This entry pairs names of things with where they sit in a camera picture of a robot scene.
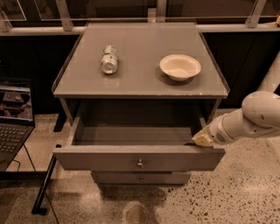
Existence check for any grey top drawer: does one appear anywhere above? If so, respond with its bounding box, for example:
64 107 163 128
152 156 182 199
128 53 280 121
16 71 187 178
53 117 225 172

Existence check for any grey drawer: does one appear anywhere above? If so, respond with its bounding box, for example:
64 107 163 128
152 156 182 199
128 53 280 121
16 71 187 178
53 117 225 172
91 171 191 186

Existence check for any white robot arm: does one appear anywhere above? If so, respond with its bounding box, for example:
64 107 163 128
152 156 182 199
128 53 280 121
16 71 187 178
192 57 280 147

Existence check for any grey drawer cabinet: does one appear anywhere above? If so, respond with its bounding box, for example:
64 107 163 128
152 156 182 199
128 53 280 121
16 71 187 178
52 22 231 186

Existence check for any grey bottom drawer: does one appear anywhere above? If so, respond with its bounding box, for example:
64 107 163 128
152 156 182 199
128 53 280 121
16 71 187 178
91 171 191 186

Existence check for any white paper bowl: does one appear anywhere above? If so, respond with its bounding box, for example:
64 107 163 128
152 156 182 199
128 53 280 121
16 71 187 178
159 54 201 81

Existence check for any crushed silver can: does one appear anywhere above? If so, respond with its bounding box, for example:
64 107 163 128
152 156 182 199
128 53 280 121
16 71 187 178
101 45 118 74

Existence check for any black table leg stand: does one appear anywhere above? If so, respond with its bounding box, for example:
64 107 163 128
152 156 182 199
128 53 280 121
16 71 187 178
31 156 57 215

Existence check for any metal window railing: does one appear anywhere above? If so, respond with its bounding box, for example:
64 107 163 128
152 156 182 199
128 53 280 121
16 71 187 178
0 0 280 36

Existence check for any black laptop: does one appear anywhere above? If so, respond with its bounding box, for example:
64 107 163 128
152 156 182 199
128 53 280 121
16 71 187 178
0 78 35 172

